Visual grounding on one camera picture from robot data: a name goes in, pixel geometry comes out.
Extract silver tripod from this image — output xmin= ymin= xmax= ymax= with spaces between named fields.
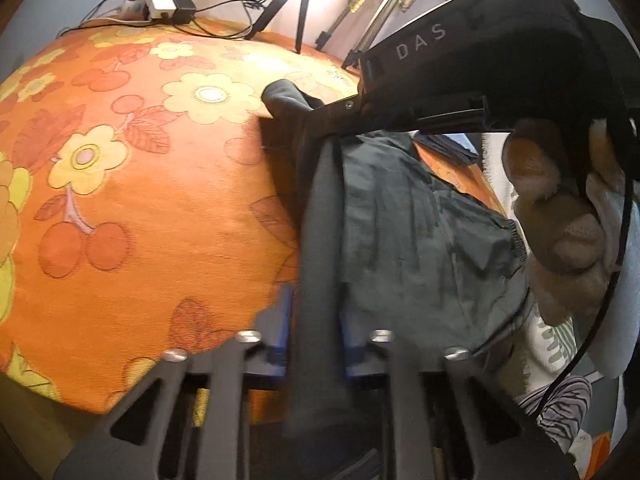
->
xmin=315 ymin=0 xmax=418 ymax=70

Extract white power strip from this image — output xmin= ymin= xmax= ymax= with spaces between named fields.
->
xmin=122 ymin=0 xmax=180 ymax=22

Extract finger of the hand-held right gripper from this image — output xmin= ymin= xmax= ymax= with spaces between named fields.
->
xmin=302 ymin=91 xmax=373 ymax=137

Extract person's right hand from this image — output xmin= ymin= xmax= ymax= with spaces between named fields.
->
xmin=500 ymin=117 xmax=640 ymax=378

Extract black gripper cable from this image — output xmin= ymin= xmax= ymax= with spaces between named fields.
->
xmin=520 ymin=110 xmax=640 ymax=422

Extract orange floral blanket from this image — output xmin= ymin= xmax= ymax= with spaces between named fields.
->
xmin=0 ymin=16 xmax=516 ymax=416

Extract dark green pants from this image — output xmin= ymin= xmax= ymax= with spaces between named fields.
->
xmin=260 ymin=79 xmax=540 ymax=442

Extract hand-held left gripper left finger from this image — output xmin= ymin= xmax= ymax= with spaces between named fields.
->
xmin=52 ymin=285 xmax=294 ymax=480

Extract white power box with cables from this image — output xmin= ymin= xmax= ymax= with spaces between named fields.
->
xmin=59 ymin=0 xmax=293 ymax=41

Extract black tripod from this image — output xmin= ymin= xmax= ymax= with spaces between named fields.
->
xmin=246 ymin=0 xmax=322 ymax=55

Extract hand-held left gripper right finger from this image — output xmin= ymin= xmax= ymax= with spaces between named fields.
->
xmin=340 ymin=310 xmax=582 ymax=480

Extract striped patterned clothing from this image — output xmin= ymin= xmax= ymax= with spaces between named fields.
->
xmin=514 ymin=305 xmax=598 ymax=453

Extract black power adapter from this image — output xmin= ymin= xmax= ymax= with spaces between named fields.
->
xmin=172 ymin=0 xmax=197 ymax=26

